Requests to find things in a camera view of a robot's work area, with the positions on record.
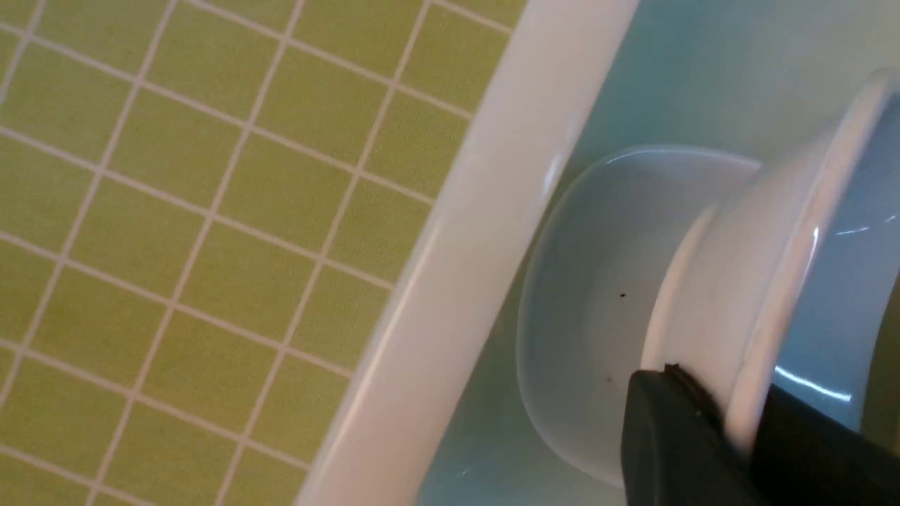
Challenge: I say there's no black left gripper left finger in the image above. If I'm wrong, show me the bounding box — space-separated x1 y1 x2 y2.
620 369 767 505

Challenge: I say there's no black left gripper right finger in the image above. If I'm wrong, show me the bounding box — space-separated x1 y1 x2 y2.
750 385 899 505

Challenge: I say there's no white square dish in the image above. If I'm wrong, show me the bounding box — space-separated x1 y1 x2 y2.
640 68 898 455
515 145 761 488

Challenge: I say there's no large white plastic tub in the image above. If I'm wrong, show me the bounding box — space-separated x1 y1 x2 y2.
293 1 898 505

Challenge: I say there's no green tiled table mat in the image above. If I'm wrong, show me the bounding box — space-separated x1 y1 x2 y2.
1 1 526 505

